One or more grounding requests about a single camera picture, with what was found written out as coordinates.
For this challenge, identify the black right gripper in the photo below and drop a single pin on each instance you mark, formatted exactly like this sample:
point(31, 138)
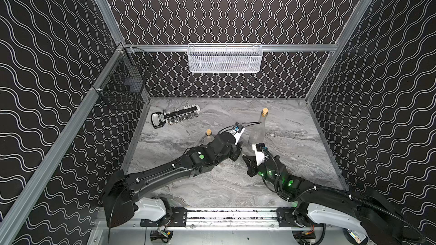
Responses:
point(251, 160)

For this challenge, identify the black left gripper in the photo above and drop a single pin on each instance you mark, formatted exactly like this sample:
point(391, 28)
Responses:
point(233, 150)

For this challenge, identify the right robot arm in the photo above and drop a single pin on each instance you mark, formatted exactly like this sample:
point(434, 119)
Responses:
point(370, 214)

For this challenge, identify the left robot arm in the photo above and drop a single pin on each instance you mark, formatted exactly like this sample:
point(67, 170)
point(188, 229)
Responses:
point(122, 191)

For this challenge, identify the tall clear corked bottle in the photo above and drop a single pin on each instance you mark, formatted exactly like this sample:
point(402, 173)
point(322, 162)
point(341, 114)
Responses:
point(258, 133)

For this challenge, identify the clear bottle with orange label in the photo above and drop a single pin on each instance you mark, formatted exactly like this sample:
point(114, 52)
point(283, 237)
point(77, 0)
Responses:
point(208, 137)

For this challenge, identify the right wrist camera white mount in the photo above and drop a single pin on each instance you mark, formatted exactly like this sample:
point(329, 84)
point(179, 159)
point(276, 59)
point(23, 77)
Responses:
point(259, 154)

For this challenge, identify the metal base rail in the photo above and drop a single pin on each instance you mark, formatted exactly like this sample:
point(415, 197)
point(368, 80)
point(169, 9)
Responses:
point(203, 218)

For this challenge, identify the white wire mesh basket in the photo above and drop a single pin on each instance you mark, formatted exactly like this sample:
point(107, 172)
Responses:
point(224, 58)

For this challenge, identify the black wire basket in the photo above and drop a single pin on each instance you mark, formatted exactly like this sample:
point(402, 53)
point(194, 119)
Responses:
point(124, 89)

